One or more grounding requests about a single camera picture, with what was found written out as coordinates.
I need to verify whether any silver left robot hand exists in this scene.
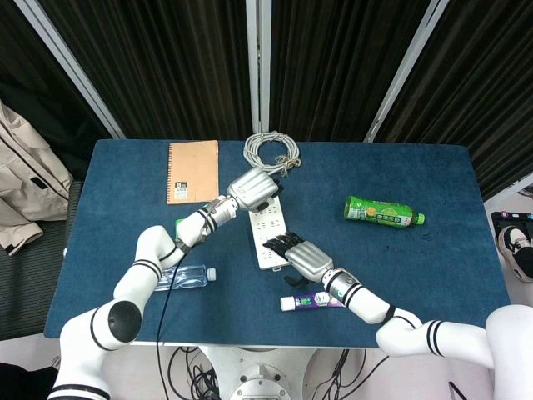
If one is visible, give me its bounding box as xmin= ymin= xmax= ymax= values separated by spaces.
xmin=227 ymin=167 xmax=284 ymax=212

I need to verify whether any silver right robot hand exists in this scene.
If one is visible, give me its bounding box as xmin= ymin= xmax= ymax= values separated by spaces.
xmin=261 ymin=231 xmax=335 ymax=289

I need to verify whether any white power strip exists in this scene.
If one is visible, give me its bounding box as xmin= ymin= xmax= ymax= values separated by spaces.
xmin=248 ymin=195 xmax=291 ymax=272

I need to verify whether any purple toothpaste tube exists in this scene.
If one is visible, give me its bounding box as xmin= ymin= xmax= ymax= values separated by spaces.
xmin=279 ymin=291 xmax=349 ymax=312

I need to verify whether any brown twine tie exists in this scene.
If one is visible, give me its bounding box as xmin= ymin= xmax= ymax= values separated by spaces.
xmin=272 ymin=154 xmax=303 ymax=178

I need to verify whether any brown spiral notebook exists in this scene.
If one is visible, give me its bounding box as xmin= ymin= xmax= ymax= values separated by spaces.
xmin=166 ymin=140 xmax=221 ymax=206

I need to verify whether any green drink bottle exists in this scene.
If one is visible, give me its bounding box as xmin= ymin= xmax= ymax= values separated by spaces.
xmin=343 ymin=194 xmax=426 ymax=229

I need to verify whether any clear plastic water bottle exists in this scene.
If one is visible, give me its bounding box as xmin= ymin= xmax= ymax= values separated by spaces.
xmin=152 ymin=263 xmax=217 ymax=293

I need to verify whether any blue table cloth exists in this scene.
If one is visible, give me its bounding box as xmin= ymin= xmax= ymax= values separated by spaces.
xmin=43 ymin=139 xmax=512 ymax=349

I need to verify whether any black pleated curtain panel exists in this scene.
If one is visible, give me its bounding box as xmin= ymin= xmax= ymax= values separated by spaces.
xmin=374 ymin=0 xmax=533 ymax=201
xmin=270 ymin=0 xmax=432 ymax=143
xmin=37 ymin=0 xmax=255 ymax=141
xmin=0 ymin=0 xmax=116 ymax=184

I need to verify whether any black flat floor object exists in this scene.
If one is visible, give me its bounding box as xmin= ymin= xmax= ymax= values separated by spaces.
xmin=490 ymin=210 xmax=533 ymax=234

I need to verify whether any black and white shoe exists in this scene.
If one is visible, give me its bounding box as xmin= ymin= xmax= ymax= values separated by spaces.
xmin=498 ymin=224 xmax=533 ymax=284

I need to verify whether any beige jacket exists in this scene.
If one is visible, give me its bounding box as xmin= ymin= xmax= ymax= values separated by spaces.
xmin=0 ymin=98 xmax=75 ymax=256

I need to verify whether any black chair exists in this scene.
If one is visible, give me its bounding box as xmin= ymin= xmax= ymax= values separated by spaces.
xmin=0 ymin=181 xmax=84 ymax=338

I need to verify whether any coiled white power cable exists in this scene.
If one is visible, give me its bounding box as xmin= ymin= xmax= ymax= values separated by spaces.
xmin=242 ymin=132 xmax=301 ymax=178

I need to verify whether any black floor cable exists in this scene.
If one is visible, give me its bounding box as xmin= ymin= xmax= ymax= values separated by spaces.
xmin=168 ymin=345 xmax=226 ymax=400
xmin=307 ymin=347 xmax=392 ymax=400

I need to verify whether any white partition frame post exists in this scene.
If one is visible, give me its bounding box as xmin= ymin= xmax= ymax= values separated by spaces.
xmin=363 ymin=0 xmax=451 ymax=143
xmin=245 ymin=0 xmax=272 ymax=134
xmin=15 ymin=0 xmax=127 ymax=140

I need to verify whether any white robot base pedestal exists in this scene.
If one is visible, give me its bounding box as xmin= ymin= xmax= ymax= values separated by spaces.
xmin=203 ymin=345 xmax=317 ymax=400

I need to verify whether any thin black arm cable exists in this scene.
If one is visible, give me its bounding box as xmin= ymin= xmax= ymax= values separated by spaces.
xmin=154 ymin=216 xmax=213 ymax=400

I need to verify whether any white partition base rail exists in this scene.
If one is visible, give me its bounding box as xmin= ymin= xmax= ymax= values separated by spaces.
xmin=482 ymin=172 xmax=533 ymax=205

